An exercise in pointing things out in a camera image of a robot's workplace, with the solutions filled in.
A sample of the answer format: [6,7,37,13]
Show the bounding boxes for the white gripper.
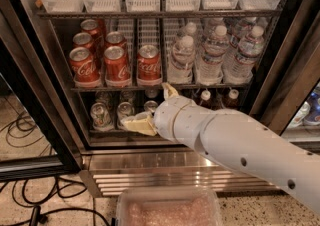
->
[121,82,214,149]

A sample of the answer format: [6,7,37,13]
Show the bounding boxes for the red coke can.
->
[104,46,131,87]
[79,18,106,58]
[69,47,101,88]
[71,32,100,70]
[105,31,127,50]
[137,45,162,86]

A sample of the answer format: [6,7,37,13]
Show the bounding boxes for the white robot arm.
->
[121,83,320,214]

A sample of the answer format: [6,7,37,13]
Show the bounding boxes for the front left blue pepsi can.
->
[144,100,158,113]

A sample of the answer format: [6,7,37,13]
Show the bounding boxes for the silver soda can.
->
[90,102,113,132]
[117,102,134,129]

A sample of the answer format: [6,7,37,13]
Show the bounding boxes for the front left silver soda can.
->
[90,102,113,132]

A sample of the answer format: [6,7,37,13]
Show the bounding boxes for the steel fridge bottom grille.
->
[79,149,279,197]

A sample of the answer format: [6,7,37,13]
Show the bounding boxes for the open glass fridge door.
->
[0,0,82,181]

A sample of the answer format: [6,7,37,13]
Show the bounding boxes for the blue can behind right door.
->
[303,88,320,126]

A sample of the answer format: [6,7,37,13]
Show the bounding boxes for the front left water bottle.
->
[168,35,196,84]

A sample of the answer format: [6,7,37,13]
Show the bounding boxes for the water bottle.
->
[196,25,229,86]
[168,35,196,84]
[223,26,264,85]
[176,22,197,40]

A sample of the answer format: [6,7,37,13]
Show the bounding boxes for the left brown drink bottle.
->
[199,90,212,109]

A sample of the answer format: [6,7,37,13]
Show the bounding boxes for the brown drink bottle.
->
[221,89,239,109]
[199,90,212,109]

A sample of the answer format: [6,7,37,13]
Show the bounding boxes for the front middle water bottle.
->
[196,25,229,86]

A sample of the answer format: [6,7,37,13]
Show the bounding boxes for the right brown drink bottle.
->
[221,89,239,109]

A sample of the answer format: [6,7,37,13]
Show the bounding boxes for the rear left water bottle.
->
[176,22,197,40]

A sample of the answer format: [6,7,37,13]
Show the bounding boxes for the front right water bottle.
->
[223,26,264,85]

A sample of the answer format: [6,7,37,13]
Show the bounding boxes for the clear plastic bin foreground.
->
[116,186,223,226]

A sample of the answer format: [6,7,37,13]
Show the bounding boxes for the black floor cables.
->
[0,110,111,226]

